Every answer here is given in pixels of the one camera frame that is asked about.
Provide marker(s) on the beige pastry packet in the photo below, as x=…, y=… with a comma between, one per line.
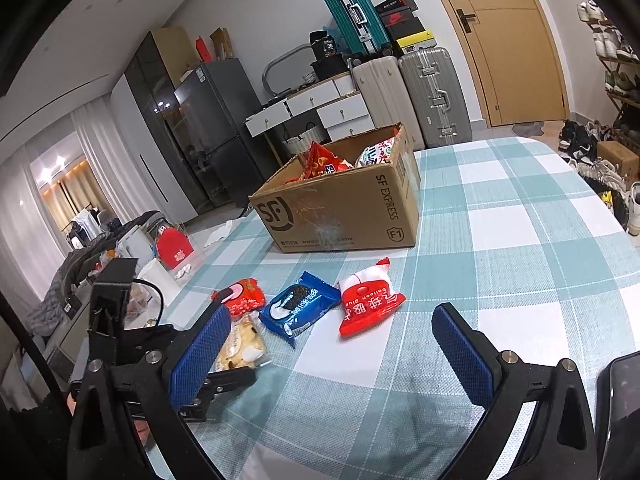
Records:
x=245, y=345

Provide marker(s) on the orange white noodle packet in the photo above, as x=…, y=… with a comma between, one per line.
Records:
x=375, y=152

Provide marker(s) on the person's left hand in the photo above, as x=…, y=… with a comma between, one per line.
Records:
x=141, y=435

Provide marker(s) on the pile of shoes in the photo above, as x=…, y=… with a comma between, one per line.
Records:
x=590, y=145

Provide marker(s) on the blue cookie packet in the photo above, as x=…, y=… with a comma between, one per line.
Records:
x=295, y=310

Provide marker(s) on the grey beige doormat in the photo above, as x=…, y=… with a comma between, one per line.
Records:
x=537, y=128

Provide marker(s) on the red gift bag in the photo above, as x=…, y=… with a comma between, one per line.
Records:
x=174, y=250

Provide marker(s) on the brown cardboard box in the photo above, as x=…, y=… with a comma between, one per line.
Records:
x=340, y=220

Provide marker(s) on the black bag yellow print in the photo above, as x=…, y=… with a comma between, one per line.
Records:
x=607, y=202

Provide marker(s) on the dark grey fridge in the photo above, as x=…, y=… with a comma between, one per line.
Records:
x=215, y=125

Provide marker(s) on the plain black shoe box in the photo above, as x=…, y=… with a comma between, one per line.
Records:
x=407, y=31

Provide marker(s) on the shoe rack with shoes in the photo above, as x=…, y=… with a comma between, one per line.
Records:
x=612, y=60

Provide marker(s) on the black red logo shoe box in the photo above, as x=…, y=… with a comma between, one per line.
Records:
x=399, y=19

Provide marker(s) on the teal checked tablecloth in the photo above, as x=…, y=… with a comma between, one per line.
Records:
x=500, y=260

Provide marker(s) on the small cardboard shoe box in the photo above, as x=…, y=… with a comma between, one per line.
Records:
x=617, y=160

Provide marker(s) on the dark glass cabinet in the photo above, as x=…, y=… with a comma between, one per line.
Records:
x=150, y=85

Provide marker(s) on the black storage bag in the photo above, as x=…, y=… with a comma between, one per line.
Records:
x=330, y=67

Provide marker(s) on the silver suitcase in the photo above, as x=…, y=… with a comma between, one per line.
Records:
x=435, y=100

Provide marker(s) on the beige suitcase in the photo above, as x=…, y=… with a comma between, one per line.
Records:
x=380, y=95

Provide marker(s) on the teal suitcase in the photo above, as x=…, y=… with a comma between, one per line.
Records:
x=350, y=20

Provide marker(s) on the yellow black shoe box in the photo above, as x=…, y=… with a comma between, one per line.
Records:
x=415, y=42

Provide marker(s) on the dark jacket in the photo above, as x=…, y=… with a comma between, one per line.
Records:
x=100, y=255

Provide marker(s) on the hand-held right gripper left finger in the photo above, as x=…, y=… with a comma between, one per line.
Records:
x=200, y=360

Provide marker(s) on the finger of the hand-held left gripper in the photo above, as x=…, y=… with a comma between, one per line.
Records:
x=230, y=382

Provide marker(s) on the red white snack packet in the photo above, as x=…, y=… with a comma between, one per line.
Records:
x=367, y=305

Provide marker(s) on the red cone snack packet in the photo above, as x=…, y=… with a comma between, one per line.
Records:
x=320, y=160

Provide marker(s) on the white side table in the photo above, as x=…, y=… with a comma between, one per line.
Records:
x=165, y=280

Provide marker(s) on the white sheer curtain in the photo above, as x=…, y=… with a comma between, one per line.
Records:
x=110, y=160
x=20, y=220

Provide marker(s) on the clothes rack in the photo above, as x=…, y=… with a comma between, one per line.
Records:
x=87, y=225

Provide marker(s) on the grey arched mirror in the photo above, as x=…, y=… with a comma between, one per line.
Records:
x=272, y=67

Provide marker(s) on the person's left forearm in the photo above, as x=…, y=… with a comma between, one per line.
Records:
x=30, y=440

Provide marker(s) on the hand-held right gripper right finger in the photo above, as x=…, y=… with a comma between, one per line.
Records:
x=465, y=355

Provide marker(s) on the white desk with drawers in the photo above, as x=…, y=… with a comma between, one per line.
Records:
x=340, y=107

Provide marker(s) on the black printed bag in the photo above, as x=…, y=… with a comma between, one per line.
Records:
x=322, y=46

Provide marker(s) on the grey white laundry basket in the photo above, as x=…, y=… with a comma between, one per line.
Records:
x=305, y=140

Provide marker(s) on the tall brown carton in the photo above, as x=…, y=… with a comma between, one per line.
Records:
x=221, y=44

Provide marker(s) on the wooden door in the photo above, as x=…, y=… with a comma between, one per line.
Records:
x=515, y=50

